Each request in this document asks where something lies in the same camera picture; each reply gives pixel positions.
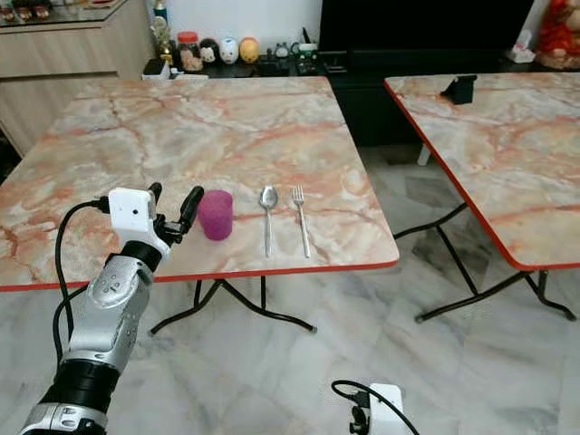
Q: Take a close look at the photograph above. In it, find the gold trophy figurine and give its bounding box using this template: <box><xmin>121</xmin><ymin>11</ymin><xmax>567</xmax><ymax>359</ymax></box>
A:
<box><xmin>150</xmin><ymin>16</ymin><xmax>173</xmax><ymax>63</ymax></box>

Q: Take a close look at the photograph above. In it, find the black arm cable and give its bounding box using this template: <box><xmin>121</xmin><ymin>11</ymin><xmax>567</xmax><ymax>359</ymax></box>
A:
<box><xmin>53</xmin><ymin>199</ymin><xmax>111</xmax><ymax>363</ymax></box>
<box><xmin>331</xmin><ymin>380</ymin><xmax>422</xmax><ymax>435</ymax></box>

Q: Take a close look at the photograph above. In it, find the black phone stand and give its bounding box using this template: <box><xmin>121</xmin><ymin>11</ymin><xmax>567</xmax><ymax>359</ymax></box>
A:
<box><xmin>441</xmin><ymin>74</ymin><xmax>479</xmax><ymax>105</ymax></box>

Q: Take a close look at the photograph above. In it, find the small white ornament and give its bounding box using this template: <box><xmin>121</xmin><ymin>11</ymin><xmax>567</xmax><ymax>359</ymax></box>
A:
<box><xmin>512</xmin><ymin>29</ymin><xmax>537</xmax><ymax>63</ymax></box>

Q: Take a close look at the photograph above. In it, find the light wooden cabinet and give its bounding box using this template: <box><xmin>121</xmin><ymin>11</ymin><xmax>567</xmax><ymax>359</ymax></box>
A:
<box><xmin>0</xmin><ymin>0</ymin><xmax>155</xmax><ymax>155</ymax></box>

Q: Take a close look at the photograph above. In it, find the purple plastic cup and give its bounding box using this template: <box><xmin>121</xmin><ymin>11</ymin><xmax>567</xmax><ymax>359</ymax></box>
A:
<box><xmin>198</xmin><ymin>189</ymin><xmax>235</xmax><ymax>242</ymax></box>

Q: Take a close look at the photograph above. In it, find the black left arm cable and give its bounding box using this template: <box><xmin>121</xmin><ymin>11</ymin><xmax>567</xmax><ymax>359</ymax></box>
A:
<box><xmin>53</xmin><ymin>199</ymin><xmax>111</xmax><ymax>363</ymax></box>

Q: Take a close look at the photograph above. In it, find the black metal table leg frame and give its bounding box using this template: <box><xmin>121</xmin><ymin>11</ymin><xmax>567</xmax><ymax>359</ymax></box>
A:
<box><xmin>394</xmin><ymin>201</ymin><xmax>580</xmax><ymax>324</ymax></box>
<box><xmin>150</xmin><ymin>276</ymin><xmax>318</xmax><ymax>334</ymax></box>

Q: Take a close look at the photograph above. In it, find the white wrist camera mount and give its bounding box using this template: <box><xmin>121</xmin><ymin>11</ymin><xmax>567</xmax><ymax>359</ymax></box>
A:
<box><xmin>107</xmin><ymin>187</ymin><xmax>171</xmax><ymax>259</ymax></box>
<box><xmin>368</xmin><ymin>383</ymin><xmax>405</xmax><ymax>435</ymax></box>

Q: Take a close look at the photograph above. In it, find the black egg figurine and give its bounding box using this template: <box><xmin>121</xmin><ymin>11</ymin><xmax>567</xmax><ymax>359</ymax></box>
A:
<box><xmin>199</xmin><ymin>38</ymin><xmax>220</xmax><ymax>65</ymax></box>

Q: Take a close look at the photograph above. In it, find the white egg figurine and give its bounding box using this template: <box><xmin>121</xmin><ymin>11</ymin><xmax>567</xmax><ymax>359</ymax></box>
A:
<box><xmin>219</xmin><ymin>37</ymin><xmax>240</xmax><ymax>65</ymax></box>

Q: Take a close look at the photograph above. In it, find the steel spoon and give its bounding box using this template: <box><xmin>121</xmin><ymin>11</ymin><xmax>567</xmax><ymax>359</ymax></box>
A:
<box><xmin>258</xmin><ymin>186</ymin><xmax>279</xmax><ymax>258</ymax></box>

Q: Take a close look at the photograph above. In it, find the yellow egg figurine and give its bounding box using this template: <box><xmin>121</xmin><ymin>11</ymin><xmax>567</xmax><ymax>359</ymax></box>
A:
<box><xmin>239</xmin><ymin>36</ymin><xmax>261</xmax><ymax>64</ymax></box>

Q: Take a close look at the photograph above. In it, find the green white mug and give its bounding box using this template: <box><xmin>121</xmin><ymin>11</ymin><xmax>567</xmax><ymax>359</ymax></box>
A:
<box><xmin>297</xmin><ymin>27</ymin><xmax>320</xmax><ymax>61</ymax></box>

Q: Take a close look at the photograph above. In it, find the steel fork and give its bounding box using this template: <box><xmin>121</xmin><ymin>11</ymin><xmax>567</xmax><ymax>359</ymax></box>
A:
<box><xmin>291</xmin><ymin>186</ymin><xmax>313</xmax><ymax>259</ymax></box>

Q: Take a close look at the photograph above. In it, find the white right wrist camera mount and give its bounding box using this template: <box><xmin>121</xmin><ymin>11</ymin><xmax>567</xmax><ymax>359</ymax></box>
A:
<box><xmin>368</xmin><ymin>383</ymin><xmax>405</xmax><ymax>435</ymax></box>

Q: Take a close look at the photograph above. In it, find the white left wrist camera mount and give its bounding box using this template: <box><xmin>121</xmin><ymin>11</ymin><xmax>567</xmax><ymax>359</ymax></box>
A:
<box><xmin>107</xmin><ymin>187</ymin><xmax>171</xmax><ymax>259</ymax></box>

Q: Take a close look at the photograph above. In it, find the red seated doll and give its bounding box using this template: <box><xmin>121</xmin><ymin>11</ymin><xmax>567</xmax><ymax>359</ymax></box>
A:
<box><xmin>536</xmin><ymin>0</ymin><xmax>580</xmax><ymax>70</ymax></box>

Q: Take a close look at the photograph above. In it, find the black television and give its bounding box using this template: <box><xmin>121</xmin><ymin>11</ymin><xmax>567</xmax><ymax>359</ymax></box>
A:
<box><xmin>319</xmin><ymin>0</ymin><xmax>537</xmax><ymax>52</ymax></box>

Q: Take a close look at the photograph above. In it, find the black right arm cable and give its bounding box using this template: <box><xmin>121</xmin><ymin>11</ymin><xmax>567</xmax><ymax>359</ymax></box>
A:
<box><xmin>331</xmin><ymin>380</ymin><xmax>422</xmax><ymax>435</ymax></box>

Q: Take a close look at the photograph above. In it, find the red lidded glass jar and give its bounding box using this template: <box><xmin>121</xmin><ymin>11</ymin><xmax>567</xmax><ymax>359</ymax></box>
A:
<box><xmin>178</xmin><ymin>32</ymin><xmax>202</xmax><ymax>73</ymax></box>

